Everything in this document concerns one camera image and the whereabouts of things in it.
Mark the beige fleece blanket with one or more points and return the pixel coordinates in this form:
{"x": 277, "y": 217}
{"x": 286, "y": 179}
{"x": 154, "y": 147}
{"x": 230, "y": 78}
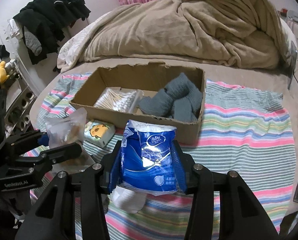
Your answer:
{"x": 244, "y": 34}

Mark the white socks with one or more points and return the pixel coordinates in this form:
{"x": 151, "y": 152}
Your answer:
{"x": 128, "y": 200}

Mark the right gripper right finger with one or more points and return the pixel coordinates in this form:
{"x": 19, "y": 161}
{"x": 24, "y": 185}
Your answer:
{"x": 241, "y": 214}

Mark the clear snack bag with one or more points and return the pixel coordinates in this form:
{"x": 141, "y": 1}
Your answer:
{"x": 63, "y": 131}

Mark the bag of cotton swabs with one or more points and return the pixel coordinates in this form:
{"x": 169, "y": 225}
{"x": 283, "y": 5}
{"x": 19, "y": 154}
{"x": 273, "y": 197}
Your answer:
{"x": 119, "y": 99}

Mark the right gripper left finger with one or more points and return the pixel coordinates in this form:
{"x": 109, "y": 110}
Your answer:
{"x": 53, "y": 214}

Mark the white floral quilt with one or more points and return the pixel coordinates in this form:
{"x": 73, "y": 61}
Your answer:
{"x": 68, "y": 54}

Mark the pile of black clothes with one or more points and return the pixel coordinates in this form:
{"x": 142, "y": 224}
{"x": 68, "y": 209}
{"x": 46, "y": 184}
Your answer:
{"x": 42, "y": 23}

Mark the striped colourful towel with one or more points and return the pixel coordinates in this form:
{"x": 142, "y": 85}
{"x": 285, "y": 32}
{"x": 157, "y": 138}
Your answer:
{"x": 244, "y": 129}

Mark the blue tissue pack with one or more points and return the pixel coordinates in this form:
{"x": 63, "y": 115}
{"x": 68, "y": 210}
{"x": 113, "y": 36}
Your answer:
{"x": 146, "y": 161}

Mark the grey knit socks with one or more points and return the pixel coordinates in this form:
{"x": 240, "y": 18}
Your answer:
{"x": 180, "y": 100}

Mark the capybara tissue pack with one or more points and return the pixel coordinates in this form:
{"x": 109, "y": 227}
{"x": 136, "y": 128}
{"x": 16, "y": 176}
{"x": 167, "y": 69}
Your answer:
{"x": 98, "y": 133}

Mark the white shelf rack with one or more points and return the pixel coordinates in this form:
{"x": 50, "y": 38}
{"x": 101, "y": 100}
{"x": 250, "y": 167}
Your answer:
{"x": 20, "y": 98}

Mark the brown cardboard box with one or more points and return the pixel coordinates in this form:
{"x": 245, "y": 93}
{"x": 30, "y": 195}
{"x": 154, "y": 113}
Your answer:
{"x": 154, "y": 93}

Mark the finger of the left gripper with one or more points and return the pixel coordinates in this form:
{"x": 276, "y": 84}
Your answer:
{"x": 60, "y": 154}
{"x": 27, "y": 141}

